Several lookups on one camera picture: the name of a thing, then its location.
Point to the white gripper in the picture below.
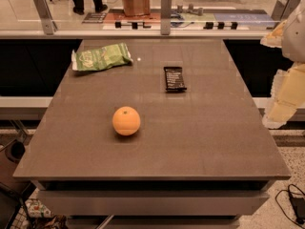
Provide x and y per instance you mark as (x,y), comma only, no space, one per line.
(294,35)

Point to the orange fruit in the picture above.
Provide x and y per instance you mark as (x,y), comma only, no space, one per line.
(126,121)

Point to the green jalapeno chip bag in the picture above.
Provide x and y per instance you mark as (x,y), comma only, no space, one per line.
(101,59)

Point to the floral patterned bag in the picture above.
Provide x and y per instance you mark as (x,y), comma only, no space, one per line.
(35,209)

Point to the grey table drawer cabinet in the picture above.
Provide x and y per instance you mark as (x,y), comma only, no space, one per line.
(153,209)

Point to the black round bin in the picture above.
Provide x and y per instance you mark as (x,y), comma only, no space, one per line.
(15,151)

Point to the right metal glass post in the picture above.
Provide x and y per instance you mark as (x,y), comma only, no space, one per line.
(283,9)

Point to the metal glass post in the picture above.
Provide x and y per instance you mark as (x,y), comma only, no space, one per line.
(283,9)
(165,24)
(48,25)

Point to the black power adapter with cable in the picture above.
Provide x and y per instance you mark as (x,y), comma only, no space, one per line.
(296,198)

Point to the middle metal glass post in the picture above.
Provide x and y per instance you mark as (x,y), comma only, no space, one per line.
(165,24)

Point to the left metal glass post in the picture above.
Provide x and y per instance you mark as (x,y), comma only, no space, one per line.
(48,25)

